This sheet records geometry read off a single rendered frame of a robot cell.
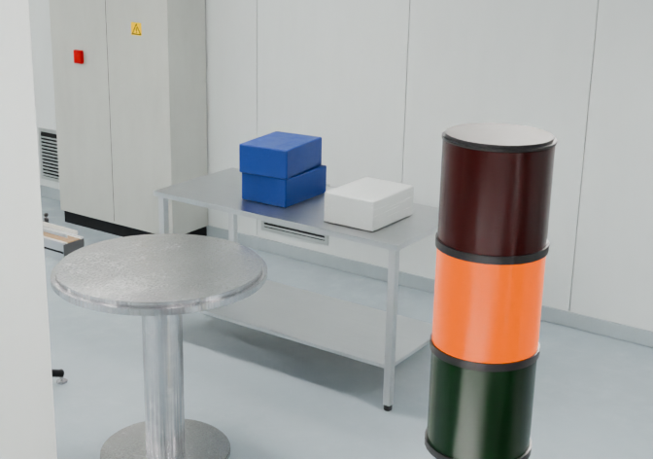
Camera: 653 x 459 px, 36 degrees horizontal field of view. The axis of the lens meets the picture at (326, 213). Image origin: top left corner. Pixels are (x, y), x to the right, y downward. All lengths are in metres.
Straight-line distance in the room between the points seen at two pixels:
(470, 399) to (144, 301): 3.70
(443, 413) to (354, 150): 6.47
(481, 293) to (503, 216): 0.04
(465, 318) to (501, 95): 5.90
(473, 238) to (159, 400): 4.30
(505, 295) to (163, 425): 4.35
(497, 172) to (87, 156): 7.64
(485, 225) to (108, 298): 3.79
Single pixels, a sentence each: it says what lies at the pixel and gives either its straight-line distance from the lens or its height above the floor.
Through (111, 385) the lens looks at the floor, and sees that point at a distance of 5.60.
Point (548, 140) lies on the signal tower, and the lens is 0.45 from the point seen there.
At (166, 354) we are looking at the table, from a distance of 4.61.
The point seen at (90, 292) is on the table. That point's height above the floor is 0.93.
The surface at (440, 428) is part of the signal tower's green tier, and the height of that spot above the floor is 2.21.
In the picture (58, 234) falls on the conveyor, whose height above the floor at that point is 0.96.
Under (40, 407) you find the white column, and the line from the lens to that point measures 2.29.
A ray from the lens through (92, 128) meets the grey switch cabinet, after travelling 7.94.
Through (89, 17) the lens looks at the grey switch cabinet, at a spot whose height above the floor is 1.64.
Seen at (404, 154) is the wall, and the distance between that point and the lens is 6.73.
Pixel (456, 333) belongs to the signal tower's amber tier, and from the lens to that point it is 0.46.
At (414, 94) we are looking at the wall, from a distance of 6.63.
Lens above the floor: 2.44
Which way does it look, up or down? 17 degrees down
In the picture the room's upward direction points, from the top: 1 degrees clockwise
